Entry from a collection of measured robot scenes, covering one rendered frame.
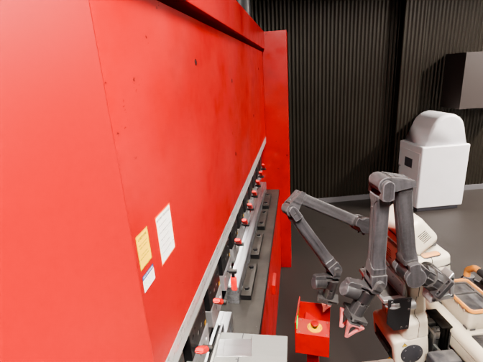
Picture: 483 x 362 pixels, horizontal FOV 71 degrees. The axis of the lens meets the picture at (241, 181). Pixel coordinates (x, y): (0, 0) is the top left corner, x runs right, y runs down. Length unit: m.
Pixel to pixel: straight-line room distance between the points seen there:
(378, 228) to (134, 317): 1.15
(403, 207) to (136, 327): 1.17
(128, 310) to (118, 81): 0.48
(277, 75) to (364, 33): 2.27
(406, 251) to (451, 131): 3.90
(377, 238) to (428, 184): 3.91
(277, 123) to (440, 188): 2.83
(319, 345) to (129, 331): 1.68
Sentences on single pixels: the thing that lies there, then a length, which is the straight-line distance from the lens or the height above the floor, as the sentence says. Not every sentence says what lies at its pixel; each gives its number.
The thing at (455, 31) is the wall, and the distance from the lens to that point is 5.80.
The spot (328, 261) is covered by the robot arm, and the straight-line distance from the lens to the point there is 1.72.
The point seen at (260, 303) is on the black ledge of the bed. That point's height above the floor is 0.88.
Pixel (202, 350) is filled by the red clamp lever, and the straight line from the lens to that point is 0.98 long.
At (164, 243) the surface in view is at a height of 1.64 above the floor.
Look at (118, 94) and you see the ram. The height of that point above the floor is 1.96.
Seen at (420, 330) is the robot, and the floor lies 0.85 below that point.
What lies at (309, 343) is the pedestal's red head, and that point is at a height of 0.73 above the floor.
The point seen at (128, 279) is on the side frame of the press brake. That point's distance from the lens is 0.16.
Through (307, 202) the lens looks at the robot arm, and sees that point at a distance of 1.61.
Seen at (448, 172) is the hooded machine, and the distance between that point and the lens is 5.28.
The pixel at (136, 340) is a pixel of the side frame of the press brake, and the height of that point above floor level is 1.87.
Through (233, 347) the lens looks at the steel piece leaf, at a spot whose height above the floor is 1.00.
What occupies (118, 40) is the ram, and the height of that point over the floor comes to 2.05.
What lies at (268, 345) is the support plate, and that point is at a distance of 1.42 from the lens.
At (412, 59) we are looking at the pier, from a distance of 5.35.
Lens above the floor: 1.99
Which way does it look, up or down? 18 degrees down
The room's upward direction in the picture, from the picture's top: 4 degrees counter-clockwise
